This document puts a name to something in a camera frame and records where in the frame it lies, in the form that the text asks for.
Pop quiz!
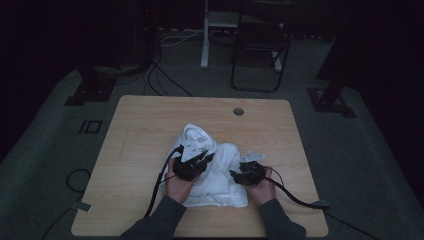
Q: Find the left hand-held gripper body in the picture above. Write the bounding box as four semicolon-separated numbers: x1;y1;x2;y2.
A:
172;139;208;182

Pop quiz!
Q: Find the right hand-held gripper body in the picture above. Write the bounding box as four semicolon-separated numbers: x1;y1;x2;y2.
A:
237;150;267;186

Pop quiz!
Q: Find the white skirt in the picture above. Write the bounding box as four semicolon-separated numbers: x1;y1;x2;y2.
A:
161;123;249;208

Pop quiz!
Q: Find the person's right hand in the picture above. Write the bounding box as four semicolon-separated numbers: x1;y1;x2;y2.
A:
244;167;277;205

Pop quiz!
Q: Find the person's left hand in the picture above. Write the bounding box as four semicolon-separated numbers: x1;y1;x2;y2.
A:
164;159;200;204

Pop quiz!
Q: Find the grey tape piece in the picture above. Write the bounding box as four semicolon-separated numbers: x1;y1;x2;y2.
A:
71;200;93;213
309;199;330;211

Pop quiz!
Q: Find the black stand base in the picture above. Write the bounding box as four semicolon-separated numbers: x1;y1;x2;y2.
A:
306;66;357;118
64;64;118;107

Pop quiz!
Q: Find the white metal stand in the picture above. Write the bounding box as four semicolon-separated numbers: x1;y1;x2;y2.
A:
199;0;284;73

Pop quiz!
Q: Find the black folding chair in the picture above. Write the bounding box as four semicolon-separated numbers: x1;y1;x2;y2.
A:
230;13;293;94

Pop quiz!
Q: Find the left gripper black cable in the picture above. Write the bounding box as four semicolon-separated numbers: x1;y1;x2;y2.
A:
143;144;185;218

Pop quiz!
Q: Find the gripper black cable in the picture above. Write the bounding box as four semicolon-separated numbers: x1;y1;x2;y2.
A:
143;144;185;218
264;166;379;240

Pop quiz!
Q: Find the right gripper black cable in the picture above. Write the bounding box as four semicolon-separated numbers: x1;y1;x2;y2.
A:
264;166;379;240

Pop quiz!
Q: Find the white floor cable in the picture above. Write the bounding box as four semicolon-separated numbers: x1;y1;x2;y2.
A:
159;29;205;47

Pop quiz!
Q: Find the looped black floor cable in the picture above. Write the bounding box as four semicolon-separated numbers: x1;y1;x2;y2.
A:
39;168;93;240

